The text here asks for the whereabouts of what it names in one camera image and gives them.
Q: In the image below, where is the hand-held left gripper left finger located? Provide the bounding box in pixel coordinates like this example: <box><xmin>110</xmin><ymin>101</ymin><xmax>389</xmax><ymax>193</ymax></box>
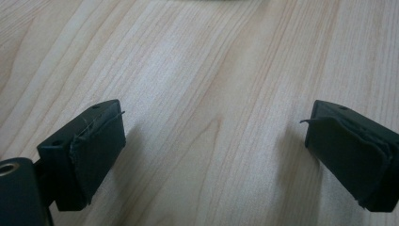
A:
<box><xmin>36</xmin><ymin>99</ymin><xmax>127</xmax><ymax>212</ymax></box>

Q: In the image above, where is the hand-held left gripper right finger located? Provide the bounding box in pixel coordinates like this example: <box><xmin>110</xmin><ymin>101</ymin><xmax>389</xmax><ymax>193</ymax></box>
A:
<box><xmin>299</xmin><ymin>99</ymin><xmax>399</xmax><ymax>213</ymax></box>

